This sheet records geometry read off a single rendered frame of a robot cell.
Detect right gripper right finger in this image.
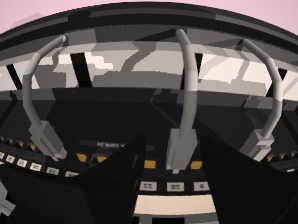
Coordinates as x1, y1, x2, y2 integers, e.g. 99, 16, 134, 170
199, 136, 298, 224

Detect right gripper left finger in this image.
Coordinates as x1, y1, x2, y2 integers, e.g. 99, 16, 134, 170
0, 134, 146, 224

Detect grey network cable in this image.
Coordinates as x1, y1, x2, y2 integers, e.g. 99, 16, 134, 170
239, 39, 283, 162
22, 35, 67, 161
166, 29, 198, 174

